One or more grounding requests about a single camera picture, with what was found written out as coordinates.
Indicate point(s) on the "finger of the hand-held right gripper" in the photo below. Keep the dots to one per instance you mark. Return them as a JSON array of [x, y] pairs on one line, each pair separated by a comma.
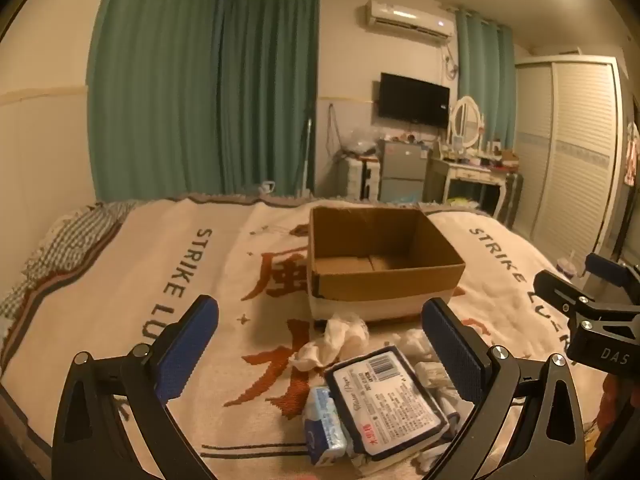
[[555, 287], [607, 267]]

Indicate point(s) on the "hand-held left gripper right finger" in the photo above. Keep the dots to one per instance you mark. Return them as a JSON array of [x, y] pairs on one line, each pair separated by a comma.
[[452, 355]]

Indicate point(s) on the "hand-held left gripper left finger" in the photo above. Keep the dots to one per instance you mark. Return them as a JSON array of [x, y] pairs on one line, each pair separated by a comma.
[[187, 350]]

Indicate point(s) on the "small white packet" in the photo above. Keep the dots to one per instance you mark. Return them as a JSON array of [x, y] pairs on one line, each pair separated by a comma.
[[431, 374]]

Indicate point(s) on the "dark-edged tissue pack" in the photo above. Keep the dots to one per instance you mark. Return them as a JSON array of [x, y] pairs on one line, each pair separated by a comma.
[[387, 405]]

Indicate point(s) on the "brown cardboard box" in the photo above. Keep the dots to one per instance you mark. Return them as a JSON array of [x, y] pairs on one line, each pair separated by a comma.
[[385, 295]]

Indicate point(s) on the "white tissue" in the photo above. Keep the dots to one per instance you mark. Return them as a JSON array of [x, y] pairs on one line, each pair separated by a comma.
[[332, 342]]

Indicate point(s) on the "blue tissue packet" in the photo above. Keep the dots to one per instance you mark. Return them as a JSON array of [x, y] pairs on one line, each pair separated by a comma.
[[325, 425]]

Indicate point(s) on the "purple drink cup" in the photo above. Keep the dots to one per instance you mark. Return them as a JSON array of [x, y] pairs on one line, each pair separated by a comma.
[[567, 267]]

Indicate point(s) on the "red cloth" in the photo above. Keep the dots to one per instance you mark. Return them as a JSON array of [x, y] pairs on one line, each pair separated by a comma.
[[610, 402]]

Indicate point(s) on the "cream printed blanket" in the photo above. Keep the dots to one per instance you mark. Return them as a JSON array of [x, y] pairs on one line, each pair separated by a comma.
[[165, 270]]

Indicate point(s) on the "hanging red white garment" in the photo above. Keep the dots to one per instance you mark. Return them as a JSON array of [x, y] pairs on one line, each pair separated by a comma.
[[631, 157]]

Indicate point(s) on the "white louvred wardrobe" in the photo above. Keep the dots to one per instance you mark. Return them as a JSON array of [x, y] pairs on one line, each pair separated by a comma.
[[575, 150]]

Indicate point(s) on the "white dressing table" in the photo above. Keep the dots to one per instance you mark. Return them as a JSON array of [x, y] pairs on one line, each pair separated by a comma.
[[467, 172]]

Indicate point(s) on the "checkered bedsheet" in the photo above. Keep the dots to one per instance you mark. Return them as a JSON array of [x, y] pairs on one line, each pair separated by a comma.
[[75, 240]]

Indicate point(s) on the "oval white vanity mirror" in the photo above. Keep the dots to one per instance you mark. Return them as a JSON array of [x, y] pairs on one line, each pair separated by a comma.
[[466, 122]]

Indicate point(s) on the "grey mini fridge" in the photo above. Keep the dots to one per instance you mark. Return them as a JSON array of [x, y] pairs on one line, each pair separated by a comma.
[[402, 172]]

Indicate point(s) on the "white suitcase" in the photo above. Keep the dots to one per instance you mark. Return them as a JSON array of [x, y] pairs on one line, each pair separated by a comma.
[[357, 180]]

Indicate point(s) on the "narrow green curtain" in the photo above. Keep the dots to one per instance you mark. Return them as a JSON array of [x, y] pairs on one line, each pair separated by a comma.
[[485, 75]]

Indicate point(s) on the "white stick vacuum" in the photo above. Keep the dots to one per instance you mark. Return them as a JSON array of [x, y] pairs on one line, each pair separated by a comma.
[[306, 160]]

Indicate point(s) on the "clear plastic bag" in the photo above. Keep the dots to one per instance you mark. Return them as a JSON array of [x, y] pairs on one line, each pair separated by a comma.
[[357, 142]]

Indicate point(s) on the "wide green curtain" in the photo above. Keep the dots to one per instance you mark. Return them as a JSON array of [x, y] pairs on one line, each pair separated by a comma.
[[150, 85]]

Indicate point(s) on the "white air conditioner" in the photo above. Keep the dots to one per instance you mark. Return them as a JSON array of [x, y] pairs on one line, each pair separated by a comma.
[[407, 16]]

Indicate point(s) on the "black wall television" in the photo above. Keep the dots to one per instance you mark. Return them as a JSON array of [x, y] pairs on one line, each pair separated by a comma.
[[412, 100]]

